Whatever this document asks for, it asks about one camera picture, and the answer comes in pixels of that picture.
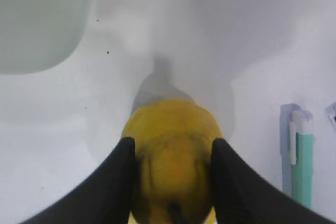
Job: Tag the yellow pear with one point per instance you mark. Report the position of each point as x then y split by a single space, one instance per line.
173 146

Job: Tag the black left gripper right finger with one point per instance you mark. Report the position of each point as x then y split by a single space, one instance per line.
241 195

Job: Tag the green wavy glass plate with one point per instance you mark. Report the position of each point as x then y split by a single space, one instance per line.
39 34

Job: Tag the transparent plastic ruler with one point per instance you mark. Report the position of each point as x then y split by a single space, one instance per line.
331 113

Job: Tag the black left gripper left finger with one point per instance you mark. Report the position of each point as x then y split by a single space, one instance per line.
103 197

